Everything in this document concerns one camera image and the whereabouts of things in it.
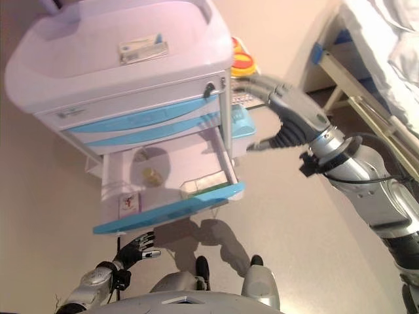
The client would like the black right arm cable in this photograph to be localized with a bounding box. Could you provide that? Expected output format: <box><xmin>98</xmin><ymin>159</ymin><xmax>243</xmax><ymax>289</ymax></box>
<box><xmin>327</xmin><ymin>131</ymin><xmax>415</xmax><ymax>184</ymax></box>

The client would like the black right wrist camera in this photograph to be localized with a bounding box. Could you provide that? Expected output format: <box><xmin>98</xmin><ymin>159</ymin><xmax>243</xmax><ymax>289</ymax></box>
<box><xmin>299</xmin><ymin>151</ymin><xmax>325</xmax><ymax>179</ymax></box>

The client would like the blue bed corner bracket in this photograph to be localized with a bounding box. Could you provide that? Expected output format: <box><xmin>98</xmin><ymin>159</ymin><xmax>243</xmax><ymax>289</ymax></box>
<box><xmin>310</xmin><ymin>41</ymin><xmax>325</xmax><ymax>65</ymax></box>

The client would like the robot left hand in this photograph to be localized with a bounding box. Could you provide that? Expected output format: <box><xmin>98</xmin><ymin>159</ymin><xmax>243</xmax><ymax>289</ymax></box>
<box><xmin>114</xmin><ymin>231</ymin><xmax>162</xmax><ymax>272</ymax></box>

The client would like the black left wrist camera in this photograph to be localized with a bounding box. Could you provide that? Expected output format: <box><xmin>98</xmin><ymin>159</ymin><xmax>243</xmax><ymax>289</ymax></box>
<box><xmin>112</xmin><ymin>268</ymin><xmax>132</xmax><ymax>291</ymax></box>

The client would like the black robot left foot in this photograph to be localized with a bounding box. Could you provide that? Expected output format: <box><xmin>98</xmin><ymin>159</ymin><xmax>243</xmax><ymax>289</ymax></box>
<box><xmin>195</xmin><ymin>255</ymin><xmax>211</xmax><ymax>282</ymax></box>

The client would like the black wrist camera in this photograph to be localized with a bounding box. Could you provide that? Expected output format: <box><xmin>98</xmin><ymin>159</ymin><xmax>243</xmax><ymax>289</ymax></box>
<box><xmin>299</xmin><ymin>151</ymin><xmax>325</xmax><ymax>179</ymax></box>
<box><xmin>112</xmin><ymin>268</ymin><xmax>132</xmax><ymax>291</ymax></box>

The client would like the white mesh basket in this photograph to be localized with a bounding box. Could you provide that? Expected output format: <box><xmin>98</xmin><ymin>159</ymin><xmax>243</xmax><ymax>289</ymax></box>
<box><xmin>230</xmin><ymin>75</ymin><xmax>268</xmax><ymax>111</ymax></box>

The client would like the silver robot right leg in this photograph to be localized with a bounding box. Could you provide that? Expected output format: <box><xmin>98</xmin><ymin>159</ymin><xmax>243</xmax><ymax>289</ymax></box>
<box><xmin>241</xmin><ymin>264</ymin><xmax>282</xmax><ymax>310</ymax></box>

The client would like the white bedding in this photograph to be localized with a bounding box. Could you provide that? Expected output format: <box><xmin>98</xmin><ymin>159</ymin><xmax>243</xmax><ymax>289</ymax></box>
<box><xmin>340</xmin><ymin>0</ymin><xmax>419</xmax><ymax>131</ymax></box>

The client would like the pink white small box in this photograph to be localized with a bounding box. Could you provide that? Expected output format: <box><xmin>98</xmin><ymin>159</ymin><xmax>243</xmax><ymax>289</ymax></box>
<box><xmin>117</xmin><ymin>192</ymin><xmax>141</xmax><ymax>219</ymax></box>

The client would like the green white packet tray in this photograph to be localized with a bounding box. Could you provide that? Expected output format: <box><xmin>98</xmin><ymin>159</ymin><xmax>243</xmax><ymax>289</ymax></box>
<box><xmin>179</xmin><ymin>174</ymin><xmax>230</xmax><ymax>198</ymax></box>

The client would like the yellow container red lid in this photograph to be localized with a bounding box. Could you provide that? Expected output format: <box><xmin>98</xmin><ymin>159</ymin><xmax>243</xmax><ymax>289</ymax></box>
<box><xmin>230</xmin><ymin>36</ymin><xmax>260</xmax><ymax>79</ymax></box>

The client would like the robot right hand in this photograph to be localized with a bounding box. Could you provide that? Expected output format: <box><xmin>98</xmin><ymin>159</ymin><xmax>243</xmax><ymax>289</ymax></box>
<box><xmin>234</xmin><ymin>74</ymin><xmax>332</xmax><ymax>153</ymax></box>

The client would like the black cart lock key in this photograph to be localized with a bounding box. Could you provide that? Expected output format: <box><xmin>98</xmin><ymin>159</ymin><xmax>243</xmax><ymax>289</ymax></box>
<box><xmin>202</xmin><ymin>81</ymin><xmax>217</xmax><ymax>99</ymax></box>

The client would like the white blue medicine box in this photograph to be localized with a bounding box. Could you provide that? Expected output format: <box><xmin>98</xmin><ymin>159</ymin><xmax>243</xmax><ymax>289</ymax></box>
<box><xmin>117</xmin><ymin>32</ymin><xmax>170</xmax><ymax>65</ymax></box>

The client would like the cream hospital bed frame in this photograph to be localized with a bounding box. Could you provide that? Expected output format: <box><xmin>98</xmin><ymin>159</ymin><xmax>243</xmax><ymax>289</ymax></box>
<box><xmin>302</xmin><ymin>6</ymin><xmax>419</xmax><ymax>183</ymax></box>

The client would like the light blue waste bin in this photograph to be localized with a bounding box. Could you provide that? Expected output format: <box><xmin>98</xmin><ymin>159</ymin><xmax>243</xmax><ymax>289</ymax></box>
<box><xmin>230</xmin><ymin>105</ymin><xmax>257</xmax><ymax>160</ymax></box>

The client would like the white medical cart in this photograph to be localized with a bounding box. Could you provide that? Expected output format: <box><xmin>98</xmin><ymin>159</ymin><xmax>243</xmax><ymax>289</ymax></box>
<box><xmin>3</xmin><ymin>0</ymin><xmax>257</xmax><ymax>238</ymax></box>

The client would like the silver robot torso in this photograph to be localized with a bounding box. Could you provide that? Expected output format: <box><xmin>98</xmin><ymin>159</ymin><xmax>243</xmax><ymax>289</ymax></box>
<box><xmin>78</xmin><ymin>290</ymin><xmax>282</xmax><ymax>314</ymax></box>

